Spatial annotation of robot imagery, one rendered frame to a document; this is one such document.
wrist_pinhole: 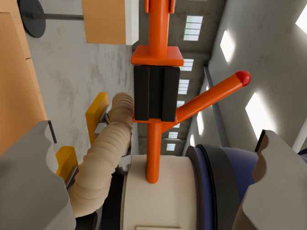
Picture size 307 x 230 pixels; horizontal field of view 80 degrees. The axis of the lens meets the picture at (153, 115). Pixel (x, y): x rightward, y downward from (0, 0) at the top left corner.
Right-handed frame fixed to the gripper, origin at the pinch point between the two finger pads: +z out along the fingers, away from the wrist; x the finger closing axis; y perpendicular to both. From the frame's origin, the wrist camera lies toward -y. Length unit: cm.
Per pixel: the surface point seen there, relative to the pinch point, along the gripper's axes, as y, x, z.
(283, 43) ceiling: 51, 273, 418
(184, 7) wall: -9, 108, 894
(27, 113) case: 16.0, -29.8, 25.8
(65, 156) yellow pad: 10.6, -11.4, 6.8
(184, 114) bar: 6.9, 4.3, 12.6
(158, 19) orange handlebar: -5.4, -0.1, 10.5
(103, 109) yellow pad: 12.7, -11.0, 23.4
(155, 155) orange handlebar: 13.2, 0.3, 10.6
